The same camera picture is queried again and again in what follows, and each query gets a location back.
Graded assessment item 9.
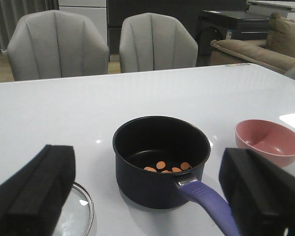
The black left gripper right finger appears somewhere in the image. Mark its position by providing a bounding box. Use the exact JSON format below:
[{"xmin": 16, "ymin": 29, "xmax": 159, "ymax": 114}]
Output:
[{"xmin": 219, "ymin": 148, "xmax": 295, "ymax": 236}]

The orange ham slice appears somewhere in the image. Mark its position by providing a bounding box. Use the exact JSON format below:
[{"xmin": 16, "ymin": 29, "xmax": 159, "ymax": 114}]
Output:
[
  {"xmin": 156, "ymin": 161, "xmax": 166, "ymax": 170},
  {"xmin": 180, "ymin": 162, "xmax": 190, "ymax": 171},
  {"xmin": 144, "ymin": 167, "xmax": 157, "ymax": 172},
  {"xmin": 172, "ymin": 167, "xmax": 182, "ymax": 173}
]

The pink plastic bowl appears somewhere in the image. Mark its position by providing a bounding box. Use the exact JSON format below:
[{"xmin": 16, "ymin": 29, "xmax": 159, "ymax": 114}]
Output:
[{"xmin": 235, "ymin": 119, "xmax": 295, "ymax": 167}]

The glass lid blue knob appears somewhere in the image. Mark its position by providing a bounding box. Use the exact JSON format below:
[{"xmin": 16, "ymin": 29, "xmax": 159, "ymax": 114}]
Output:
[{"xmin": 53, "ymin": 182, "xmax": 95, "ymax": 236}]

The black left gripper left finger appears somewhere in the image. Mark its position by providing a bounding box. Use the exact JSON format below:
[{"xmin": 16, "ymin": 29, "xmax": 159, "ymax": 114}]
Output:
[{"xmin": 0, "ymin": 145, "xmax": 76, "ymax": 236}]

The right grey upholstered chair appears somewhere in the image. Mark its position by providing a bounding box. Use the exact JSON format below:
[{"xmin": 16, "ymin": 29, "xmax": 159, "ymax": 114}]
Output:
[{"xmin": 119, "ymin": 13, "xmax": 198, "ymax": 73}]

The dark blue saucepan purple handle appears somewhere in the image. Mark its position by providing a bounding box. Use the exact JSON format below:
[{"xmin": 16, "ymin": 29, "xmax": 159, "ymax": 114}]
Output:
[{"xmin": 113, "ymin": 116, "xmax": 240, "ymax": 236}]

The left grey upholstered chair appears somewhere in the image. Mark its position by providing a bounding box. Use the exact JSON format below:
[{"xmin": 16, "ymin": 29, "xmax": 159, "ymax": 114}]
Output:
[{"xmin": 7, "ymin": 10, "xmax": 109, "ymax": 81}]

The beige sofa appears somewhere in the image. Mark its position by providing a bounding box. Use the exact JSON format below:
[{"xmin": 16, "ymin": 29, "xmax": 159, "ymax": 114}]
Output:
[{"xmin": 209, "ymin": 13, "xmax": 295, "ymax": 74}]

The white cabinet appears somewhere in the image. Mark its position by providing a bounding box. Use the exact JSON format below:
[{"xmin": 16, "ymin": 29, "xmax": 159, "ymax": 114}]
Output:
[{"xmin": 58, "ymin": 0, "xmax": 108, "ymax": 42}]

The dark side table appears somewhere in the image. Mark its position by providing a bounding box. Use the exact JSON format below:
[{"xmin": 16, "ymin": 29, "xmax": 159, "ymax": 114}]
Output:
[{"xmin": 195, "ymin": 10, "xmax": 269, "ymax": 56}]

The grey upholstered chair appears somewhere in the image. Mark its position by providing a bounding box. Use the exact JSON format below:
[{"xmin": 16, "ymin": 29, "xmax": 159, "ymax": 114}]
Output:
[
  {"xmin": 7, "ymin": 10, "xmax": 109, "ymax": 81},
  {"xmin": 119, "ymin": 13, "xmax": 198, "ymax": 73}
]

